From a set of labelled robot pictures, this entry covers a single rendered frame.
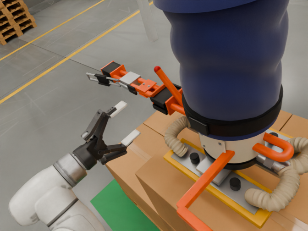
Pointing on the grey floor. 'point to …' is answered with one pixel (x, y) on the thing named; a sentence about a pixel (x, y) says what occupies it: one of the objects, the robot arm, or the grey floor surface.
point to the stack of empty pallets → (20, 19)
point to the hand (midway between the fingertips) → (129, 119)
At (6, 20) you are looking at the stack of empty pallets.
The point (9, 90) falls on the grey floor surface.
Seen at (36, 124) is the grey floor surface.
